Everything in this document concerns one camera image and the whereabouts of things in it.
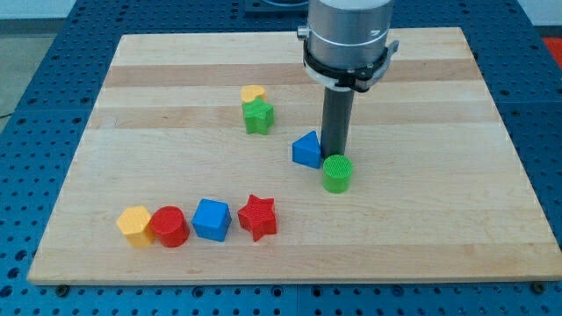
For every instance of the green cylinder block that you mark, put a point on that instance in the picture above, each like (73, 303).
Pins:
(337, 171)

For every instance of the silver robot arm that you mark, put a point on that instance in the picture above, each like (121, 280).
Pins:
(346, 34)

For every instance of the green star block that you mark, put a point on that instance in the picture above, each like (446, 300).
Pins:
(258, 116)

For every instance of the red star block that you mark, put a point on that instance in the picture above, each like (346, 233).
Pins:
(258, 216)

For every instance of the blue triangle block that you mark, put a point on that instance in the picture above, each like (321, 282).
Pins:
(307, 151)

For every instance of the yellow heart block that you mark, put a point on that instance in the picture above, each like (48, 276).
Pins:
(251, 92)

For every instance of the wooden board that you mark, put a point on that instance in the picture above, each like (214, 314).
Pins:
(438, 193)

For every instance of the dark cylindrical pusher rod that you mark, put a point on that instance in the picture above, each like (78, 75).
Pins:
(337, 107)

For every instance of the blue cube block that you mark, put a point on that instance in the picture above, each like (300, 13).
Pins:
(211, 220)

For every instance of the red cylinder block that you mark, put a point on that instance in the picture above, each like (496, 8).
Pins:
(170, 227)

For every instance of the yellow hexagon block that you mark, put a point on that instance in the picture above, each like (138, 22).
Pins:
(134, 224)

